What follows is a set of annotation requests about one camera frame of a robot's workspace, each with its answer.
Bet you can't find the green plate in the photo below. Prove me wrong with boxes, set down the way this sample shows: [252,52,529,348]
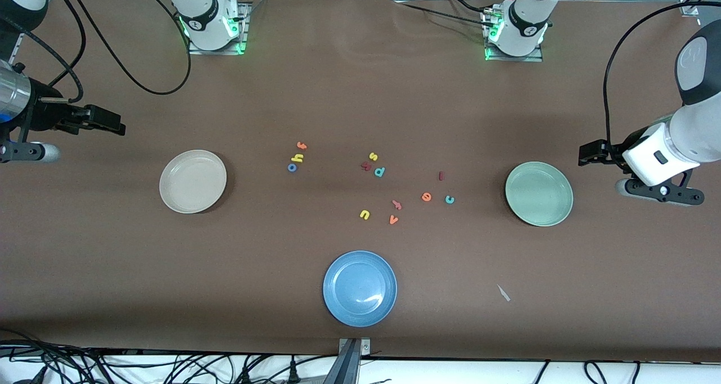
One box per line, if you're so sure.
[505,161,574,227]

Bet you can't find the beige plate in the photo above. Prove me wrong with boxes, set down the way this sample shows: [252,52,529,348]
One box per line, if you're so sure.
[159,149,228,214]

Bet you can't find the brown table cover sheet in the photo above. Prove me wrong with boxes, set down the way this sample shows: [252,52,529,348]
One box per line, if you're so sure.
[0,0,721,362]

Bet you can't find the blue plate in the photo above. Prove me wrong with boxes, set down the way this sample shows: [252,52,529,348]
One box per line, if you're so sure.
[323,251,398,328]

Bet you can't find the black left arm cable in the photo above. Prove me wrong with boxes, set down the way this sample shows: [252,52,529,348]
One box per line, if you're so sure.
[603,1,721,148]

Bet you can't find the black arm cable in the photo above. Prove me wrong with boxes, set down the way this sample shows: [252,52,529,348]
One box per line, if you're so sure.
[17,0,192,104]
[603,1,721,148]

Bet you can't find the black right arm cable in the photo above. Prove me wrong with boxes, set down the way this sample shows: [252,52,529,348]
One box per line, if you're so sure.
[17,0,192,104]

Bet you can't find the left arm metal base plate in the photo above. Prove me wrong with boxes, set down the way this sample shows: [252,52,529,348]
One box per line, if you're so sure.
[483,7,545,63]

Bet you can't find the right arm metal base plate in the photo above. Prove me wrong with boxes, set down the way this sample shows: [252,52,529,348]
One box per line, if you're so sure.
[187,1,249,56]

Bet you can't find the black base cable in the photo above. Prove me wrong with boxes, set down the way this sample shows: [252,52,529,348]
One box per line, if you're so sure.
[393,0,497,29]

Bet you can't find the looped black floor cable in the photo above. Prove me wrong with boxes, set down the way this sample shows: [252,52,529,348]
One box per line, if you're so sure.
[583,360,643,384]

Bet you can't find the tangled black cables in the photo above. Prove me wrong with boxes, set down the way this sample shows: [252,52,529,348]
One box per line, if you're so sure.
[0,328,339,384]

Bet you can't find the grey camera stand bracket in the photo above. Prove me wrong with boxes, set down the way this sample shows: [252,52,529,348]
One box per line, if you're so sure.
[336,338,372,384]

